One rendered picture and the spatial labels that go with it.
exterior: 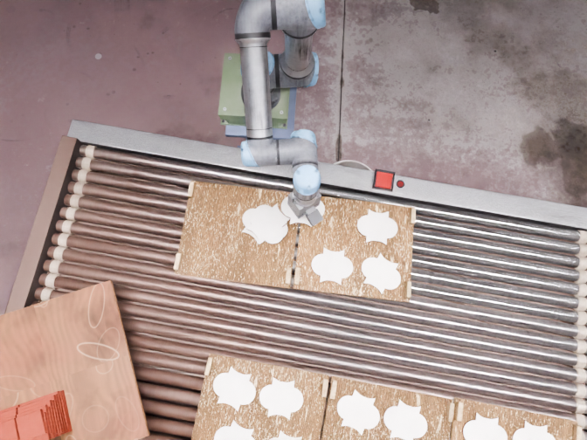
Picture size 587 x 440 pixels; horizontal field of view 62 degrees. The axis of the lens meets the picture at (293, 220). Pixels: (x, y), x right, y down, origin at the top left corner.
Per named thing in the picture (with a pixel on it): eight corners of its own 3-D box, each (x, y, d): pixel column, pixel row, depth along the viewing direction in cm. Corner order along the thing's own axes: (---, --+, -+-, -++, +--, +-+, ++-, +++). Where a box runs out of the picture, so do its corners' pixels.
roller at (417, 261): (71, 195, 186) (65, 191, 181) (587, 285, 182) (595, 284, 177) (67, 207, 185) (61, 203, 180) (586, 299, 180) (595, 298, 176)
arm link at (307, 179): (320, 160, 138) (322, 189, 135) (317, 174, 148) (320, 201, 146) (292, 161, 137) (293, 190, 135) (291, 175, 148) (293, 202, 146)
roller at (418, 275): (67, 208, 185) (61, 203, 180) (586, 299, 180) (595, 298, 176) (63, 220, 183) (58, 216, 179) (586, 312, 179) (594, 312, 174)
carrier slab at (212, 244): (191, 182, 184) (191, 180, 182) (301, 195, 183) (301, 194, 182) (175, 274, 175) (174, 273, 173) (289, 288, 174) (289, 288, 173)
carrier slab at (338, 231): (303, 195, 183) (304, 194, 182) (413, 208, 183) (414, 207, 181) (293, 288, 174) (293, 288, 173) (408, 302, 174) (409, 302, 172)
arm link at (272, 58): (242, 67, 181) (238, 45, 168) (279, 65, 181) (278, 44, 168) (243, 97, 178) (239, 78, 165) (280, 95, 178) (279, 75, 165)
